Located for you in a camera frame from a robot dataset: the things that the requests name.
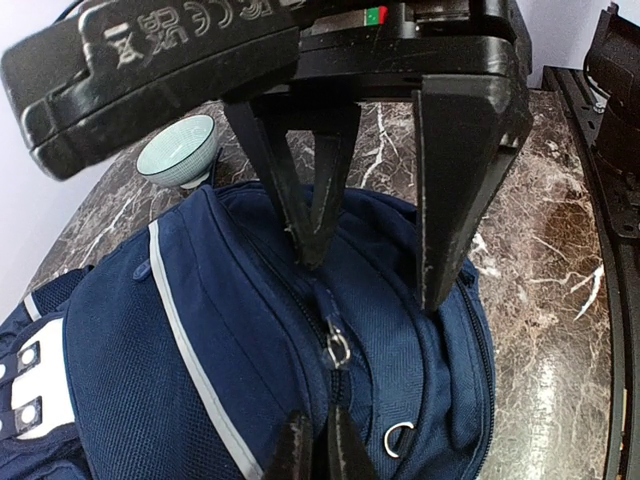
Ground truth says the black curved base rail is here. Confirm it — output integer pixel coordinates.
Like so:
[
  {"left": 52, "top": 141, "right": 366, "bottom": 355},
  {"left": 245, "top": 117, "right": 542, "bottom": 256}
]
[{"left": 542, "top": 66, "right": 639, "bottom": 479}]

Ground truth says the navy blue student backpack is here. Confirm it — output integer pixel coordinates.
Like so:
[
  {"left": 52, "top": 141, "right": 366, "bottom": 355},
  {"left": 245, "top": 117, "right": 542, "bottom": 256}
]
[{"left": 1, "top": 182, "right": 495, "bottom": 479}]

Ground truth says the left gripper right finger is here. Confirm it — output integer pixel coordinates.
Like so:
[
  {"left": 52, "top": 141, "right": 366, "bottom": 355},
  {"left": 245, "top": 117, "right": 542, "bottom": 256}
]
[{"left": 327, "top": 406, "right": 376, "bottom": 480}]

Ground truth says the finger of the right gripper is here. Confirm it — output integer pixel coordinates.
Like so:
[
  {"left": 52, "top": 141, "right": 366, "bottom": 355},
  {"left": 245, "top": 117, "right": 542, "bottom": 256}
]
[{"left": 413, "top": 75, "right": 532, "bottom": 311}]

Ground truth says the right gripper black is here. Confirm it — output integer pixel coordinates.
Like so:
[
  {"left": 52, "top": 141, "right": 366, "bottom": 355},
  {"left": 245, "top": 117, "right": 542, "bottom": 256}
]
[{"left": 1, "top": 1, "right": 532, "bottom": 269}]

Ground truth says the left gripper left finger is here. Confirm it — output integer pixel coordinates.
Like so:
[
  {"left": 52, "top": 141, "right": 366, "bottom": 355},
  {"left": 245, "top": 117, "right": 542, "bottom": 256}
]
[{"left": 263, "top": 411, "right": 313, "bottom": 480}]

